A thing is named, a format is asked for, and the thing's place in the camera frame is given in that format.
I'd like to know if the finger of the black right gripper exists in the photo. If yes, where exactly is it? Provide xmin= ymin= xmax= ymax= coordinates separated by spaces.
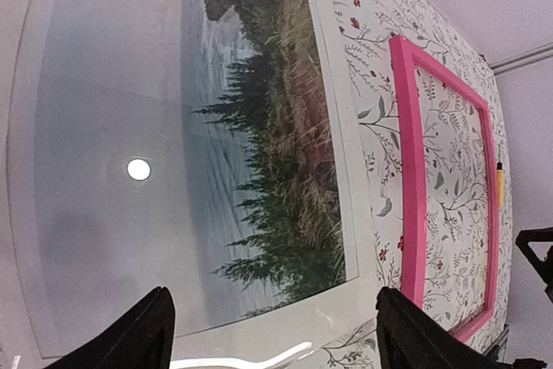
xmin=515 ymin=227 xmax=553 ymax=302

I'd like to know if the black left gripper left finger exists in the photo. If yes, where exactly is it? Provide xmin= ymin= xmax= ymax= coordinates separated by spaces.
xmin=48 ymin=287 xmax=175 ymax=369

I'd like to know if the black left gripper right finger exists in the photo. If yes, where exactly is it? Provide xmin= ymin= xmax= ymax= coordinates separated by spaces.
xmin=376 ymin=287 xmax=499 ymax=368

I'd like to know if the yellow handled screwdriver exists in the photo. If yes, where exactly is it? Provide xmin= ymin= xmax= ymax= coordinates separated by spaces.
xmin=497 ymin=162 xmax=505 ymax=208

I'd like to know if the framed landscape photo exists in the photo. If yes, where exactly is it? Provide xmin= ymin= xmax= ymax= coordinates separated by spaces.
xmin=1 ymin=0 xmax=377 ymax=368

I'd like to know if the pink wooden photo frame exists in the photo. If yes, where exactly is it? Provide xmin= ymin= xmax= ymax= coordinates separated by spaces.
xmin=389 ymin=35 xmax=499 ymax=343

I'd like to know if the floral patterned table mat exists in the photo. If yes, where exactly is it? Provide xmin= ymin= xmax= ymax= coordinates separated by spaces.
xmin=332 ymin=0 xmax=509 ymax=330

